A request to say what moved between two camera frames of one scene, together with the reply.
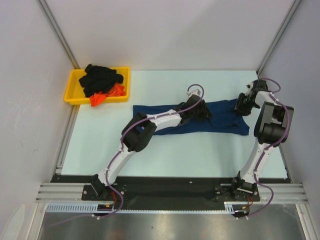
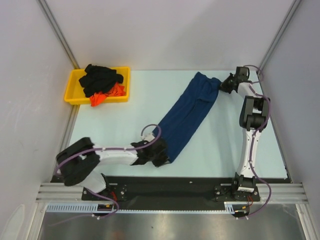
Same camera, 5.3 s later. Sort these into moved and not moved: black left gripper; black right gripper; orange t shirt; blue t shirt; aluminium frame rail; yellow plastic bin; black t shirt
Moved: blue t shirt; black right gripper; black left gripper
Not moved: aluminium frame rail; black t shirt; orange t shirt; yellow plastic bin
